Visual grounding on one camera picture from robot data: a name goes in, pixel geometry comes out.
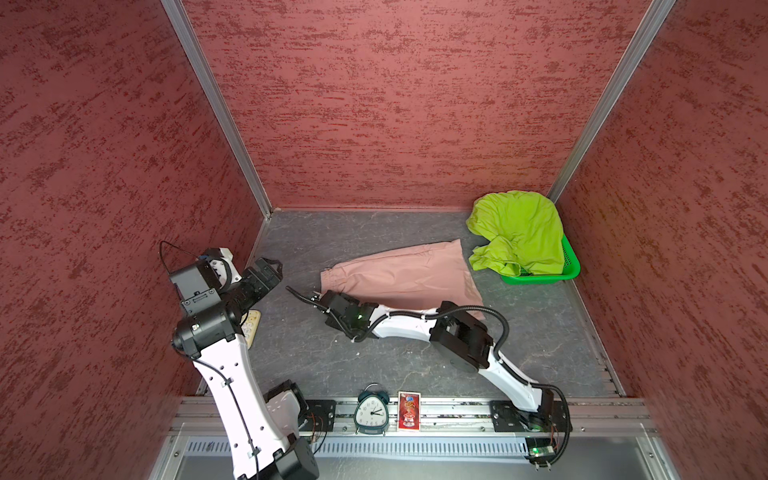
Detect pink shorts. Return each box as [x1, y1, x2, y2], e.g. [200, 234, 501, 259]
[320, 239, 484, 310]

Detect lime green shorts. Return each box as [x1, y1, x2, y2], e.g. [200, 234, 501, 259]
[466, 191, 565, 278]

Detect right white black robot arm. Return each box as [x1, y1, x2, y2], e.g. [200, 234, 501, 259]
[287, 287, 572, 434]

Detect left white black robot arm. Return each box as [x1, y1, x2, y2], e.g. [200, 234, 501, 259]
[170, 248, 319, 479]

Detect beige calculator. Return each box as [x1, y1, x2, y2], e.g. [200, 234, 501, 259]
[241, 310, 261, 349]

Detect dark green alarm clock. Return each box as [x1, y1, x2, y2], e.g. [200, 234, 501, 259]
[353, 383, 390, 435]

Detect red playing card box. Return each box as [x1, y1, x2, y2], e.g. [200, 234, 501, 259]
[398, 391, 421, 432]

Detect left green circuit board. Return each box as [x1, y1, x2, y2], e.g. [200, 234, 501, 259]
[297, 437, 313, 454]

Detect green circuit board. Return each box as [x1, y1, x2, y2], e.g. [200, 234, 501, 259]
[297, 437, 313, 454]
[525, 437, 558, 465]

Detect green plastic basket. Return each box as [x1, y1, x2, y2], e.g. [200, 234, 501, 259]
[501, 236, 581, 285]

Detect right green circuit board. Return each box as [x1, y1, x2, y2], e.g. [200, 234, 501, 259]
[525, 437, 558, 465]

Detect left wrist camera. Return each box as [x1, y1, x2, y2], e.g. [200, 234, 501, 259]
[201, 248, 242, 290]

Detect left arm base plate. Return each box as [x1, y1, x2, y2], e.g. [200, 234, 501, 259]
[299, 399, 338, 432]

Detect aluminium mounting rail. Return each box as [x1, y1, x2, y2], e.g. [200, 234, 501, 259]
[170, 396, 659, 438]

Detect white perforated cable duct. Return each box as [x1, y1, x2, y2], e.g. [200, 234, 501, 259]
[183, 436, 530, 460]

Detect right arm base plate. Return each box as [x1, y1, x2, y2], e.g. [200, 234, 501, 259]
[489, 400, 572, 434]

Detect left aluminium corner post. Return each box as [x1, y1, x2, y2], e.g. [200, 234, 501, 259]
[161, 0, 274, 221]

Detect aluminium corner post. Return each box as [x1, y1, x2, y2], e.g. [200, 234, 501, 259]
[161, 0, 274, 221]
[547, 0, 676, 203]

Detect right aluminium corner post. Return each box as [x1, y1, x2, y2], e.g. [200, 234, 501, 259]
[547, 0, 676, 203]

